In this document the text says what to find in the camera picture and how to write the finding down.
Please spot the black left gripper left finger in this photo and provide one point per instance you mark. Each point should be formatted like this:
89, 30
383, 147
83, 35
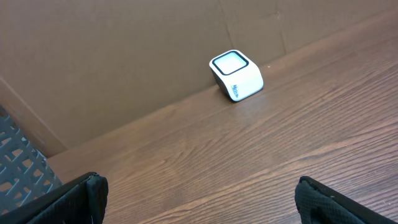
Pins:
82, 200

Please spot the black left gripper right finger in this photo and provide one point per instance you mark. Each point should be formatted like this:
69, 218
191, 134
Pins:
318, 204

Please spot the white barcode scanner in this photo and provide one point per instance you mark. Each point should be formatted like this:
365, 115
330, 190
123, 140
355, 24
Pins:
237, 76

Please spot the grey plastic mesh basket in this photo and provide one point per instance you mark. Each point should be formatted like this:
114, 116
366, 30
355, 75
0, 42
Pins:
25, 174

